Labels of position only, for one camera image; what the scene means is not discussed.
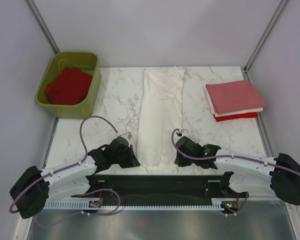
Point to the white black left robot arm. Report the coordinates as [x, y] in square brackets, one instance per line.
[37, 188]

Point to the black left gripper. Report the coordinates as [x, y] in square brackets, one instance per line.
[132, 161]

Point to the right aluminium frame post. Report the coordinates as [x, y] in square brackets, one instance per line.
[266, 33]

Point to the aluminium frame post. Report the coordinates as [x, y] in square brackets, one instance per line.
[266, 33]
[42, 25]

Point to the white printed t-shirt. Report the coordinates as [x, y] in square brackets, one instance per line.
[160, 114]

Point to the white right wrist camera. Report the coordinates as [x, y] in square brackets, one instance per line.
[181, 132]

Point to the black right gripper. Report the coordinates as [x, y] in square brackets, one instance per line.
[180, 162]

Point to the red folded t-shirt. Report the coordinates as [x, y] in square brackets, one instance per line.
[248, 115]

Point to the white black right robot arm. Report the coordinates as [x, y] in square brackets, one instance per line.
[240, 173]

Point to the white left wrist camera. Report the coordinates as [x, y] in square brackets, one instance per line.
[126, 135]

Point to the olive green plastic bin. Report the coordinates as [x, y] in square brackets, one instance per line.
[87, 62]

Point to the left aluminium frame post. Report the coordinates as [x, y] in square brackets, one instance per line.
[42, 25]

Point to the pink folded t-shirt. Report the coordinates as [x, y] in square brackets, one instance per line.
[234, 96]

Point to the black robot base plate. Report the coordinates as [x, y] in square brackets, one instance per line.
[160, 190]

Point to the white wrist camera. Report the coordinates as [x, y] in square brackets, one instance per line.
[181, 132]
[126, 135]

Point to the dark red t-shirt in bin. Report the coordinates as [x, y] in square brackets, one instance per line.
[69, 87]

